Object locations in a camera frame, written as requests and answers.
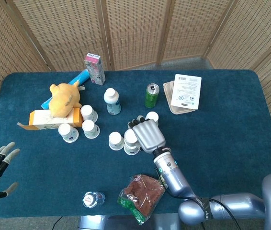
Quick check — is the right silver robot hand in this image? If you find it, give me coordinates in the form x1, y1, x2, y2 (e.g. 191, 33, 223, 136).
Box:
127, 115, 166, 154

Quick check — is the white floral paper cup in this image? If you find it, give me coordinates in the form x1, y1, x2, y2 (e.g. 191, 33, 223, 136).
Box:
108, 131, 125, 151
124, 128, 140, 147
123, 141, 141, 156
81, 119, 100, 139
145, 111, 159, 127
80, 104, 98, 122

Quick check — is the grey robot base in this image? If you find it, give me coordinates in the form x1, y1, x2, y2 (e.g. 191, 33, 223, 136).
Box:
78, 213, 181, 230

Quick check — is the upside-down white paper cup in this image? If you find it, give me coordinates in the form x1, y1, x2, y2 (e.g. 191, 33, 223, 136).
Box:
58, 123, 79, 143

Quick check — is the green drink can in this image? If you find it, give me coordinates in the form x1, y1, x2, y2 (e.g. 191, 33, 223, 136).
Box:
145, 83, 160, 109

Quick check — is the beige takeaway container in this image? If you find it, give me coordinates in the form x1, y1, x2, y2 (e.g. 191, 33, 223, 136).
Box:
162, 80, 198, 115

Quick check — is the white capped pale blue bottle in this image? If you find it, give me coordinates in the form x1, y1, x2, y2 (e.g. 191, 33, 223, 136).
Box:
103, 88, 122, 115

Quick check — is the white printed card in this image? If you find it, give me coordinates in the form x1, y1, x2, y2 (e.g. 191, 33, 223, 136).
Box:
170, 73, 203, 110

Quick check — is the orange white tissue box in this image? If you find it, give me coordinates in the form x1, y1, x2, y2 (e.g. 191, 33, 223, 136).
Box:
17, 107, 83, 131

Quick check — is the tall floral pink carton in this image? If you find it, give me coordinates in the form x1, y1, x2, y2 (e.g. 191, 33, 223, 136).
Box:
84, 53, 106, 86

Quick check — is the clear plastic water bottle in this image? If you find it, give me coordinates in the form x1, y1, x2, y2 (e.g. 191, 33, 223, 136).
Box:
82, 191, 106, 209

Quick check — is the light blue roll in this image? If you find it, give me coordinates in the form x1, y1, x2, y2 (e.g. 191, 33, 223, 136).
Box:
41, 69, 90, 110

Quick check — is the yellow plush toy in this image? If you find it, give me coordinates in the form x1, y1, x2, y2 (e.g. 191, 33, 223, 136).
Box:
48, 80, 83, 118

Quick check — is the woven rattan folding screen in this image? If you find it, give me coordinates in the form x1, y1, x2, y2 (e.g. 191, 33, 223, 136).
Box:
0, 0, 271, 136

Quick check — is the beige rope bundle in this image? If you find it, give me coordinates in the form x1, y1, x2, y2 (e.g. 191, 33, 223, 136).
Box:
158, 174, 168, 191

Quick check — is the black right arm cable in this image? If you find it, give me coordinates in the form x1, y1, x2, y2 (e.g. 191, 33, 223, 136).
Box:
154, 167, 241, 230

